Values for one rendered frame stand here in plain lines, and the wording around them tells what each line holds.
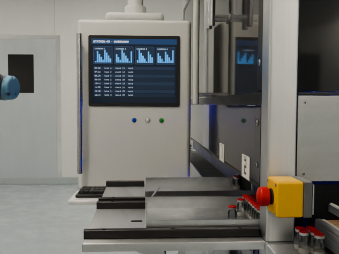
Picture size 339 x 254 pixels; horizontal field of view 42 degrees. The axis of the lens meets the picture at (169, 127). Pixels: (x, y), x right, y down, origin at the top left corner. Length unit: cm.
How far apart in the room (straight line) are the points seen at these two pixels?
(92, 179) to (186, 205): 78
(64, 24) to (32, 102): 122
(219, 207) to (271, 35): 55
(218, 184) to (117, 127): 56
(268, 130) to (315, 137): 10
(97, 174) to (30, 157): 477
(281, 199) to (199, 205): 44
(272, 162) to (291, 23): 30
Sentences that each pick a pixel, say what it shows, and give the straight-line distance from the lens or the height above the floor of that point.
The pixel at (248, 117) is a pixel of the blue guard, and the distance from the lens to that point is 114.
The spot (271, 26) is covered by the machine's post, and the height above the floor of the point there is 135.
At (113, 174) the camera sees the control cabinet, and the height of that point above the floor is 87.
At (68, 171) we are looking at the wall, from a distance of 666.
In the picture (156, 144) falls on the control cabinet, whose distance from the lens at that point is 195.
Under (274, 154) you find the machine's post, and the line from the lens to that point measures 98.
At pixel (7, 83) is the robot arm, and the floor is 124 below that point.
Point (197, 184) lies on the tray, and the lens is 163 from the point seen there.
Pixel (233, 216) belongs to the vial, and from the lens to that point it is 113.
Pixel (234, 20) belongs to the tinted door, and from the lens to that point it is 140.
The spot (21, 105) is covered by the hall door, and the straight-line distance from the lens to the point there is 671.
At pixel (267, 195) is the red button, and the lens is 91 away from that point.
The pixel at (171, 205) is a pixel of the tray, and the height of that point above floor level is 89.
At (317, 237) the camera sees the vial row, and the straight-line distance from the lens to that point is 94.
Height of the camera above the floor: 118
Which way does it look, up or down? 3 degrees down
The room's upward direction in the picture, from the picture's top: straight up
